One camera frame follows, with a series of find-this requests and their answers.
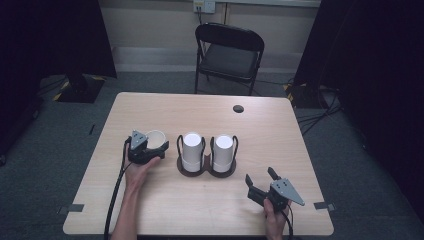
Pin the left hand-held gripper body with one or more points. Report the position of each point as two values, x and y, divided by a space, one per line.
139 151

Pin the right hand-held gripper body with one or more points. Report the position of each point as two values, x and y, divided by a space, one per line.
281 193

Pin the single white paper cup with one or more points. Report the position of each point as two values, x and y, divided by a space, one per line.
156 141

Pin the stack of white paper cups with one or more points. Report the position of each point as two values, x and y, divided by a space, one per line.
192 151
223 153

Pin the dark double cup holder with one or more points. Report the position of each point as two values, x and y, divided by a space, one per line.
207 168

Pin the person's left hand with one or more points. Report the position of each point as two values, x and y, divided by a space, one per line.
138 176

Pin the person's right hand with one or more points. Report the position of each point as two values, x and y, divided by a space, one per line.
273 223

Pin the grey tape strip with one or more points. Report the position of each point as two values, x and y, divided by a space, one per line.
71 208
323 206

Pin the black round table grommet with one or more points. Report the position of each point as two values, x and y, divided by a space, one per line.
238 109

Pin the black stand base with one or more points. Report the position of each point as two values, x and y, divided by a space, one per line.
80 90
301 96

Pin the black folding chair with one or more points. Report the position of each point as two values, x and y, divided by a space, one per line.
230 60

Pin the black curtain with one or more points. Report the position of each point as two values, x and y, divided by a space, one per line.
50 36
376 66

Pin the white wall socket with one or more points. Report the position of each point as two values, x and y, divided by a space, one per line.
204 5

